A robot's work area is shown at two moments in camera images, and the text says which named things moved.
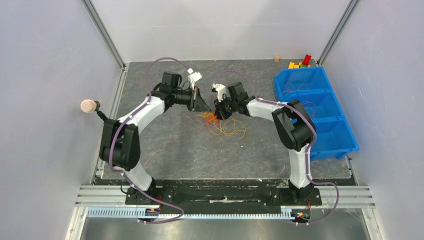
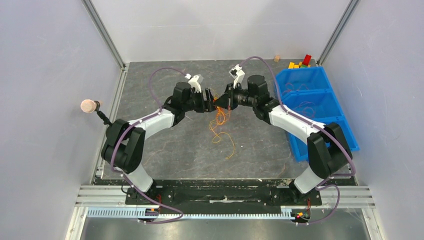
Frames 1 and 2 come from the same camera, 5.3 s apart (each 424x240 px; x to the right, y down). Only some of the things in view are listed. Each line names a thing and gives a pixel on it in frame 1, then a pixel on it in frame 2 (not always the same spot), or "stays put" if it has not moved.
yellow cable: x=228 y=126 -> x=217 y=138
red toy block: x=307 y=60 stays put
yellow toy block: x=291 y=65 stays put
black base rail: x=253 y=193 stays put
